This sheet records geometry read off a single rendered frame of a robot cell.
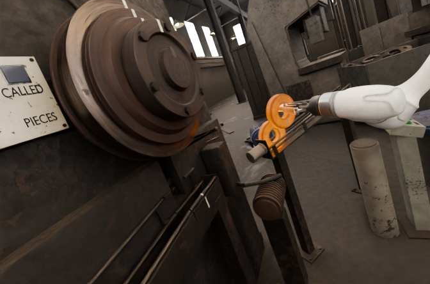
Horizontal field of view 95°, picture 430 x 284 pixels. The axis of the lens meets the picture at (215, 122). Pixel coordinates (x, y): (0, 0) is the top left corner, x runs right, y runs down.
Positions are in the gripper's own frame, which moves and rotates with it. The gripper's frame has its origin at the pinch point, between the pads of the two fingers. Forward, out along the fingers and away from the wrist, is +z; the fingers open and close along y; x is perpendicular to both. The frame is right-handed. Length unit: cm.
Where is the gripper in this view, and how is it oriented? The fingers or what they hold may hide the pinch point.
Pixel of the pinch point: (280, 107)
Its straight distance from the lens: 93.5
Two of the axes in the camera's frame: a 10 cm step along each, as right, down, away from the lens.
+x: -3.2, -9.2, -2.0
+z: -4.9, -0.2, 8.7
